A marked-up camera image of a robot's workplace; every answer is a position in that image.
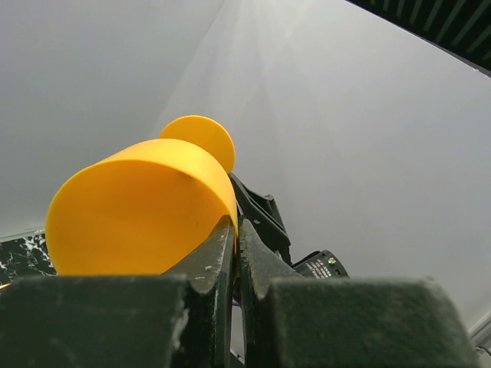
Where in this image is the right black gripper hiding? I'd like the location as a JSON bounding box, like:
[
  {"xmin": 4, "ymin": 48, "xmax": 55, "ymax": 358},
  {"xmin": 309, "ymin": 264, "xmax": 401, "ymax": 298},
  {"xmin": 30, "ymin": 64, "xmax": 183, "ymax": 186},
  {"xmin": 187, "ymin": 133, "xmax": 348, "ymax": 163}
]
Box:
[{"xmin": 229, "ymin": 172, "xmax": 292, "ymax": 265}]

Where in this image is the orange wine glass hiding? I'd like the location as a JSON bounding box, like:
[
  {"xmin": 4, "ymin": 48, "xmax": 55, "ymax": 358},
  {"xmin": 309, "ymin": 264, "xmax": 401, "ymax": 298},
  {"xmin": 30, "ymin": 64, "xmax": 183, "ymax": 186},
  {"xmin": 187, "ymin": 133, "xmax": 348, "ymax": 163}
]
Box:
[{"xmin": 45, "ymin": 115, "xmax": 238, "ymax": 276}]

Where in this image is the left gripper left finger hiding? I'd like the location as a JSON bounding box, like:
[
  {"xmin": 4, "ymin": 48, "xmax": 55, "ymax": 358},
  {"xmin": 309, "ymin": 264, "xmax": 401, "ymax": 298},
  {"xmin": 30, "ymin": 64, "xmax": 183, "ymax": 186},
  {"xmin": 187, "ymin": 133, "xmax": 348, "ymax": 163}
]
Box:
[{"xmin": 1, "ymin": 216, "xmax": 235, "ymax": 367}]

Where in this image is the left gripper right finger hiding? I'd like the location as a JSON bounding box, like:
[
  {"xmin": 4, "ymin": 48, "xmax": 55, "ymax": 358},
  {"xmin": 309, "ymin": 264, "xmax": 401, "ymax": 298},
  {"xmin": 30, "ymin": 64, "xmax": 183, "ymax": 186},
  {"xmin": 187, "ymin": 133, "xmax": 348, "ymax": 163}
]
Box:
[{"xmin": 238, "ymin": 220, "xmax": 479, "ymax": 367}]

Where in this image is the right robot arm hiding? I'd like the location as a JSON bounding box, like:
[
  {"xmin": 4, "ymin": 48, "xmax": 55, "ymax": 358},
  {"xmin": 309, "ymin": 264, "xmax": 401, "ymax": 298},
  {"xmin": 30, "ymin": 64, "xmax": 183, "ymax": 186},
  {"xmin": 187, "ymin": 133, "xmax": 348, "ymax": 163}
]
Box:
[{"xmin": 229, "ymin": 173, "xmax": 348, "ymax": 279}]

